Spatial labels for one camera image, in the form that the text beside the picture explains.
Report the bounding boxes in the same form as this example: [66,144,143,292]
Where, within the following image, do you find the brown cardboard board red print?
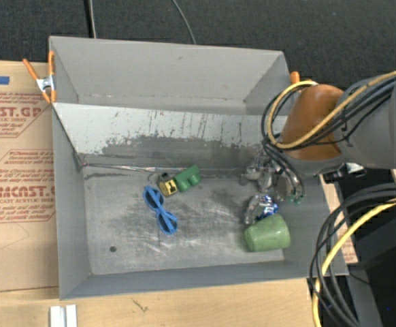
[0,59,359,294]

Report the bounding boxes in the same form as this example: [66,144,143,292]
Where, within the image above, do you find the blue sunglasses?
[142,185,179,236]

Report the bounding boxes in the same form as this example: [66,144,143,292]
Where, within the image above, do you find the yellow and black small tool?
[157,172,179,198]

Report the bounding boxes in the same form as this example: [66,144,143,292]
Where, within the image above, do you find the grey metal bin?
[48,35,350,301]

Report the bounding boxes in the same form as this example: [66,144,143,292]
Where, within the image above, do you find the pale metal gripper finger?
[244,196,262,225]
[253,204,269,222]

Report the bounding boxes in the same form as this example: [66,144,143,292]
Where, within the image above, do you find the green cup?
[243,213,292,253]

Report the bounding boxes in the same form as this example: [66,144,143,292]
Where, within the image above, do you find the black cylinder on white bracket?
[323,163,367,184]

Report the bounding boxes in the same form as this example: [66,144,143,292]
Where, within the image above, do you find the green toy block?
[174,164,201,193]

